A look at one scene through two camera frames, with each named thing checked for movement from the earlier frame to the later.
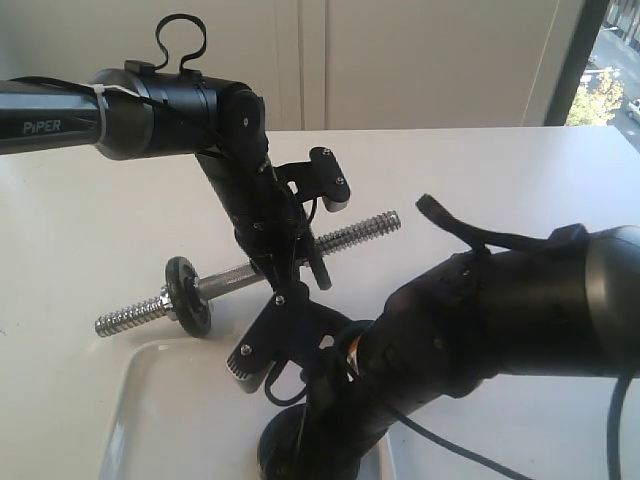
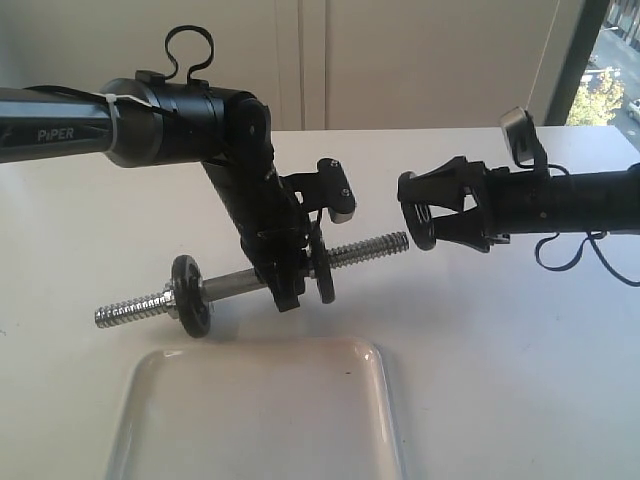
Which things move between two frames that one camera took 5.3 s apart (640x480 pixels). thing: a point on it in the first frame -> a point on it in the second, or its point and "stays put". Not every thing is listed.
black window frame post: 574,62 stays put
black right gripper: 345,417 -> 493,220
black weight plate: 187,298 stays put
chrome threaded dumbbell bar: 218,281 -> 243,283
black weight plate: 279,454 -> 418,215
